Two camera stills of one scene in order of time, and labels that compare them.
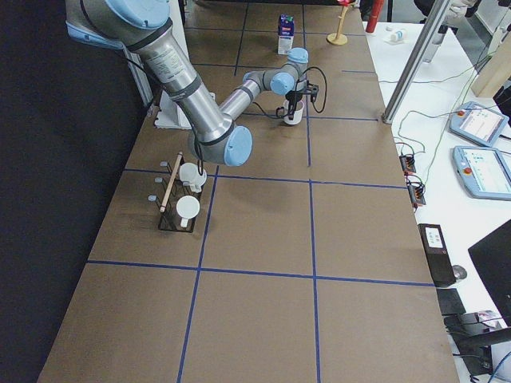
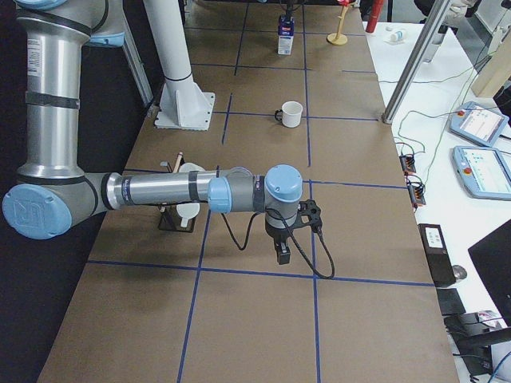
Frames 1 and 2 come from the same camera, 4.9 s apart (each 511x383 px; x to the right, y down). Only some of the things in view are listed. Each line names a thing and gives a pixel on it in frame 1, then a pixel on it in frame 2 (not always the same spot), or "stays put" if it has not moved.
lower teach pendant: (485, 172) stays put
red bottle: (375, 12) stays put
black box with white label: (437, 254) stays put
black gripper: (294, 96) to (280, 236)
